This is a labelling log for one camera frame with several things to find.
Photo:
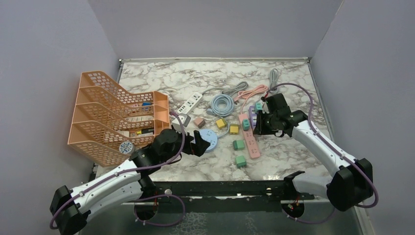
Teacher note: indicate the pink power strip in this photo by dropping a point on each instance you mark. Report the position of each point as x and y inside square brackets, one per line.
[250, 140]

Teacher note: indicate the white power strip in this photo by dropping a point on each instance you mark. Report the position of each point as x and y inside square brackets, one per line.
[190, 104]

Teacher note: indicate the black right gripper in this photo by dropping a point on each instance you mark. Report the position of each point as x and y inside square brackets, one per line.
[260, 129]

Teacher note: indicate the green charger adapter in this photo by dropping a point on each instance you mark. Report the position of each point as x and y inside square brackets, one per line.
[240, 161]

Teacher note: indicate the yellow olive charger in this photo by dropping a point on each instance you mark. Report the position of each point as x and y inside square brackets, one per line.
[234, 129]
[221, 123]

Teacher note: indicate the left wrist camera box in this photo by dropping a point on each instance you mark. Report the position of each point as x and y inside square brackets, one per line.
[183, 118]

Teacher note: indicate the brown pink small charger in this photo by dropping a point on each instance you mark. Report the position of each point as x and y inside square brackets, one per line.
[199, 122]

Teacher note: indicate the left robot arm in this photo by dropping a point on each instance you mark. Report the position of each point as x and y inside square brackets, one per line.
[73, 208]

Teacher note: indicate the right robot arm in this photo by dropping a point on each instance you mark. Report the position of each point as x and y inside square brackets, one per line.
[350, 183]

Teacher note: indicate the blue round power socket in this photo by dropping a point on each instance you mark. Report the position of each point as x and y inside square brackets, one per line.
[211, 137]

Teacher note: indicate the black metal base rail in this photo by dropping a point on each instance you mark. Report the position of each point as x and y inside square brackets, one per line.
[220, 196]

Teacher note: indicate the yellow olive charger left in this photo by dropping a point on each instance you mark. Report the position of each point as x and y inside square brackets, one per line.
[221, 123]

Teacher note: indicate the orange plastic file organizer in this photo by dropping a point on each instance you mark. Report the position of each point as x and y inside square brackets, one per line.
[106, 114]

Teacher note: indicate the yellow olive charger right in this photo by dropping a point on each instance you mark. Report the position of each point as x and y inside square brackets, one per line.
[234, 129]

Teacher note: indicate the purple power strip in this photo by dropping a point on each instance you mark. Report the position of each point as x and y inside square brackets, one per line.
[252, 116]

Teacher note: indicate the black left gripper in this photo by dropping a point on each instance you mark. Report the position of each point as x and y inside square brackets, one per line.
[198, 148]

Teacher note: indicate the teal charger adapter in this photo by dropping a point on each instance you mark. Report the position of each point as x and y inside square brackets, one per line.
[245, 124]
[258, 107]

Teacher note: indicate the green charger near strip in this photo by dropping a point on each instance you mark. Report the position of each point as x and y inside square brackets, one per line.
[238, 145]

